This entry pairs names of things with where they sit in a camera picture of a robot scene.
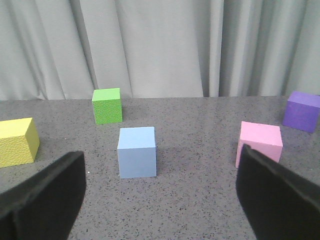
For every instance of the purple foam cube back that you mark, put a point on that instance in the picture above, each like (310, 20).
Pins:
(302, 111)

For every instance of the pink foam cube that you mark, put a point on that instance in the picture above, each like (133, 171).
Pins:
(264, 138)

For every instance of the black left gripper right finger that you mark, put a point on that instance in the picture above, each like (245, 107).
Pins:
(278, 203)

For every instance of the blue foam cube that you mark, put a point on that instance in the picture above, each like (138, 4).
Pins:
(136, 152)

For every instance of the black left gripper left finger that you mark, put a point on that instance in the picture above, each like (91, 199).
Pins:
(45, 206)

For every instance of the green foam cube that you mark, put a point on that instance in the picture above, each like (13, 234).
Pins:
(107, 106)

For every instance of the yellow foam cube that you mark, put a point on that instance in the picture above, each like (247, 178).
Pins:
(19, 142)

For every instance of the grey curtain backdrop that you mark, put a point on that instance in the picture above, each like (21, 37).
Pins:
(65, 49)

